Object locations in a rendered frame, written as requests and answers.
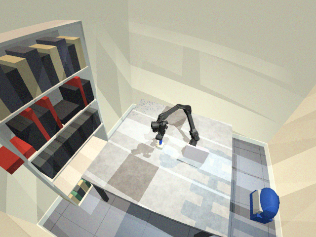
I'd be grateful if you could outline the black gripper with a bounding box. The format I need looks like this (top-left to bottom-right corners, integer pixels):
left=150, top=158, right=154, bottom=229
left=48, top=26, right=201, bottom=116
left=155, top=125, right=168, bottom=141

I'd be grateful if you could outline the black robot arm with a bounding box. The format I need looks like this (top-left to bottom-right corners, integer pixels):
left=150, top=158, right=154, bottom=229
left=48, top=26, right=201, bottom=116
left=151, top=104, right=199, bottom=147

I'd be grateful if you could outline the cream square block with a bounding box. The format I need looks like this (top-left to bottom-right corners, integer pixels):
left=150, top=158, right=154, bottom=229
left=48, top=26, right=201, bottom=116
left=156, top=141, right=164, bottom=150

